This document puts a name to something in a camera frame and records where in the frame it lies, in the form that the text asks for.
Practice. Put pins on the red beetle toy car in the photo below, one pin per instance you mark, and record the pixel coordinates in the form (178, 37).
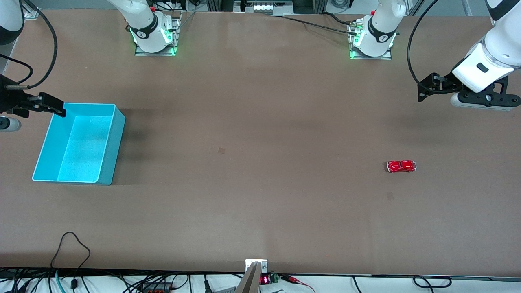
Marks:
(401, 166)

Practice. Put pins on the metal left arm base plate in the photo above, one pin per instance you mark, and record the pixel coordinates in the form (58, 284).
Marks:
(378, 57)

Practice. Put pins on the black left camera mount plate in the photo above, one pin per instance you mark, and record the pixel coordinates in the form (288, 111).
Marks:
(498, 95)

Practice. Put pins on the white metal bracket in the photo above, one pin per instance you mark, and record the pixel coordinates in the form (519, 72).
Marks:
(249, 263)

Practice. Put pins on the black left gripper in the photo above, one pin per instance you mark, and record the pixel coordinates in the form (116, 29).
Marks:
(445, 82)

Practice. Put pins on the grey aluminium bar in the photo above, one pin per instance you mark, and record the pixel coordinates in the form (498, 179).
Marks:
(249, 283)

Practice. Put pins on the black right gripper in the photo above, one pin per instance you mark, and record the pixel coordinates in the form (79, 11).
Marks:
(9, 99)

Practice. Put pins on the lit white device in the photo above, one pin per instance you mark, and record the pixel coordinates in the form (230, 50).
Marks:
(263, 7)

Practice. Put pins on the blue plastic box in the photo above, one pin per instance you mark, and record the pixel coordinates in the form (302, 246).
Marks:
(81, 142)

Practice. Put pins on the red black connector block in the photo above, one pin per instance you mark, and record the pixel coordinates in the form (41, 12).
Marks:
(156, 287)

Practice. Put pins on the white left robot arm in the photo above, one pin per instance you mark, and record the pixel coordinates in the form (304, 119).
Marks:
(504, 40)

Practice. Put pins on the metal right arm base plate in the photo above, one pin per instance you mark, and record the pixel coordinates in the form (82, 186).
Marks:
(175, 36)

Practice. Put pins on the small board with red display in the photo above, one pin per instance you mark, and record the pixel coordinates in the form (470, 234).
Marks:
(265, 280)

